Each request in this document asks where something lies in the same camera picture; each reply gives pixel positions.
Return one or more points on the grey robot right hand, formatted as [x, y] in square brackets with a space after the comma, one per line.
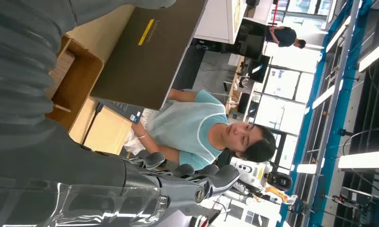
[67, 163]

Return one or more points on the background person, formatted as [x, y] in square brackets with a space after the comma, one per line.
[285, 37]

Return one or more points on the grey laptop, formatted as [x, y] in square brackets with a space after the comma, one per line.
[145, 62]

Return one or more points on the brown divided organizer box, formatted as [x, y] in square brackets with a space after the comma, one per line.
[80, 81]

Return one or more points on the wooden workbench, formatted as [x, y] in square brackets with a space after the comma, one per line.
[233, 94]

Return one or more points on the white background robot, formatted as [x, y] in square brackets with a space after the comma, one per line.
[249, 170]

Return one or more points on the white counter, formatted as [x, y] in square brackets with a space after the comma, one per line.
[214, 22]

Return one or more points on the black monitor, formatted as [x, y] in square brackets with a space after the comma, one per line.
[260, 70]

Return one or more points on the dark cabinet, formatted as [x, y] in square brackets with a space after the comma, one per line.
[250, 39]

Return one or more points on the blue overhead gantry frame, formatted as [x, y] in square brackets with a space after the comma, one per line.
[333, 147]

